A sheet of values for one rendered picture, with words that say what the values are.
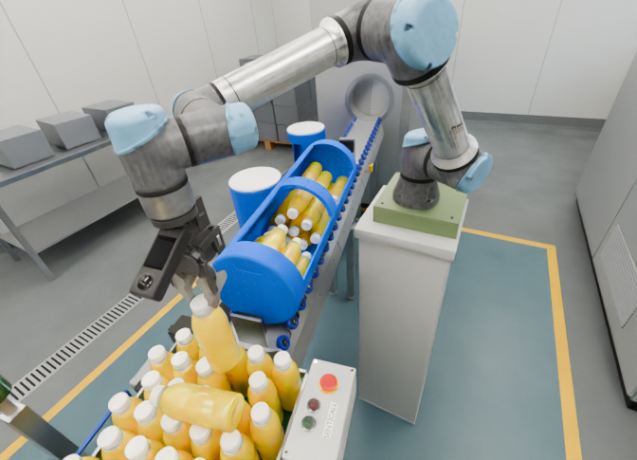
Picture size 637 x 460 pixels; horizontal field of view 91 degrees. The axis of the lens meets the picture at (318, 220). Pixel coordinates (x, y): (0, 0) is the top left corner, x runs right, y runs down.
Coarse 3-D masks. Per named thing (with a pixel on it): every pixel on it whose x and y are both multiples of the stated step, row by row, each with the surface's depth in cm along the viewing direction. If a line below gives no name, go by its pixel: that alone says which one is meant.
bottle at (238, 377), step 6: (240, 348) 80; (246, 354) 82; (240, 360) 79; (246, 360) 81; (240, 366) 79; (228, 372) 79; (234, 372) 79; (240, 372) 80; (228, 378) 82; (234, 378) 81; (240, 378) 81; (246, 378) 82; (234, 384) 82; (240, 384) 82; (246, 384) 83; (234, 390) 85; (240, 390) 84; (246, 390) 85
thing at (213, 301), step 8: (216, 272) 58; (224, 272) 60; (200, 280) 54; (216, 280) 58; (224, 280) 60; (200, 288) 56; (208, 288) 55; (208, 296) 56; (216, 296) 57; (208, 304) 58; (216, 304) 58
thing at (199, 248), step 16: (192, 208) 49; (160, 224) 47; (176, 224) 47; (192, 224) 53; (208, 224) 56; (192, 240) 53; (208, 240) 54; (192, 256) 51; (208, 256) 56; (176, 272) 54; (192, 272) 53
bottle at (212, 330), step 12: (192, 312) 59; (216, 312) 60; (192, 324) 60; (204, 324) 59; (216, 324) 60; (228, 324) 64; (204, 336) 60; (216, 336) 60; (228, 336) 64; (204, 348) 62; (216, 348) 62; (228, 348) 64; (216, 360) 64; (228, 360) 66
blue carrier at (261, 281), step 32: (320, 160) 158; (352, 160) 149; (288, 192) 146; (320, 192) 116; (256, 224) 119; (224, 256) 87; (256, 256) 84; (224, 288) 95; (256, 288) 90; (288, 288) 86; (288, 320) 95
